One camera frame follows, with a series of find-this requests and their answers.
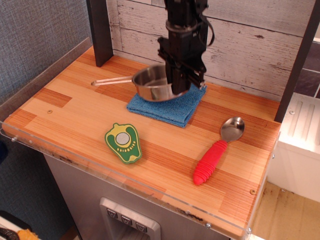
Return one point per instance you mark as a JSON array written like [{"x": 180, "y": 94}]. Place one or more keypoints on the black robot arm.
[{"x": 186, "y": 16}]

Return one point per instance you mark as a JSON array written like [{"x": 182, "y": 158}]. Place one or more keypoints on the dark left shelf post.
[{"x": 100, "y": 31}]

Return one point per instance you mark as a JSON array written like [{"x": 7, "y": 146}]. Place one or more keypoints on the yellow toy object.
[{"x": 26, "y": 234}]

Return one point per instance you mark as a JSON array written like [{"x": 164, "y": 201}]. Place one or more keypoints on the spoon with red handle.
[{"x": 230, "y": 131}]

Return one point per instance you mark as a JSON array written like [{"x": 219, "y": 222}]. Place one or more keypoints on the clear acrylic table edge guard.
[{"x": 226, "y": 202}]

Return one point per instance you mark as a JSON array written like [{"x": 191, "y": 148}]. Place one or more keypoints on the green toy bell pepper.
[{"x": 123, "y": 140}]

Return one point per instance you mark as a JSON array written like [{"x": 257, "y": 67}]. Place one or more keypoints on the grey toy fridge cabinet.
[{"x": 82, "y": 191}]

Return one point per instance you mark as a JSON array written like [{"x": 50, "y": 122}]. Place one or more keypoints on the dark right shelf post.
[{"x": 301, "y": 57}]

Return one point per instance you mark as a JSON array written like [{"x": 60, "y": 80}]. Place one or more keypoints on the white toy sink unit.
[{"x": 295, "y": 163}]

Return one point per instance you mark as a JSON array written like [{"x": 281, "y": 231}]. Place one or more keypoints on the small steel pot with handle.
[{"x": 151, "y": 84}]

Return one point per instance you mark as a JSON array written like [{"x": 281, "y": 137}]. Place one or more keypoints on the silver ice dispenser panel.
[{"x": 123, "y": 223}]

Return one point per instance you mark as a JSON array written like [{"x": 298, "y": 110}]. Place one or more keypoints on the folded blue cloth napkin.
[{"x": 177, "y": 111}]

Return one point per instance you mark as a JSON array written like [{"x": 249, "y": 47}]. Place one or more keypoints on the dark shelf post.
[
  {"x": 301, "y": 57},
  {"x": 100, "y": 31}
]

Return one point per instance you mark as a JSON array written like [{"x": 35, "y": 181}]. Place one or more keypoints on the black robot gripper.
[{"x": 184, "y": 49}]

